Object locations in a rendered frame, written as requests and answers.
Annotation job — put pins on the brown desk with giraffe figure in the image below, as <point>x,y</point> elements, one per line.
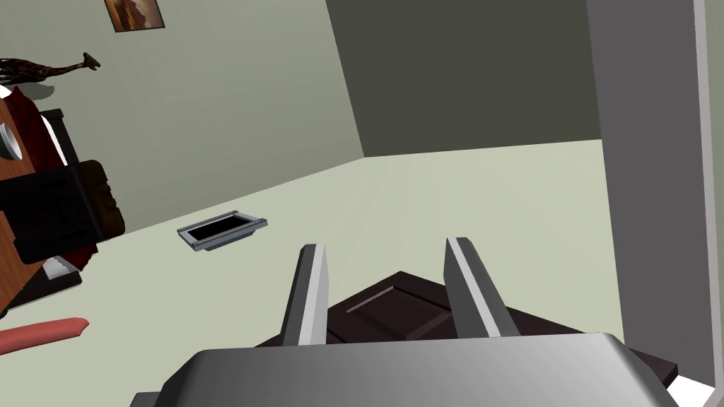
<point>22,141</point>

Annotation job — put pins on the brown wall picture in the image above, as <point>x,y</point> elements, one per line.
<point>134,13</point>

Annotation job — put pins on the dark brown panelled door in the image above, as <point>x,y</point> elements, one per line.
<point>390,311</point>

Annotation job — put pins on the black armchair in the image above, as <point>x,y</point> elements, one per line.
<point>56,209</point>

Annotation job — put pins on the pink cylinder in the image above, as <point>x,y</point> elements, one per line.
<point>39,333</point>

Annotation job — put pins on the grey door leaf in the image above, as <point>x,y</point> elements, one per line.
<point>650,169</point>

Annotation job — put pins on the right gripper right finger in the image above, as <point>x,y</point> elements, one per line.
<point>472,294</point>

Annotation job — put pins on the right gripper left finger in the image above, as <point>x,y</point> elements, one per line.
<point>308,305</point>

